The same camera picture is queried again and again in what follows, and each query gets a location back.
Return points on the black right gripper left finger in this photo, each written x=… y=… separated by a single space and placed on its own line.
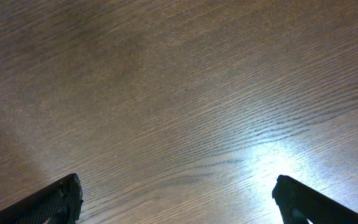
x=59 y=202

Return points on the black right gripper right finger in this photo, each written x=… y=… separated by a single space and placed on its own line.
x=299 y=203

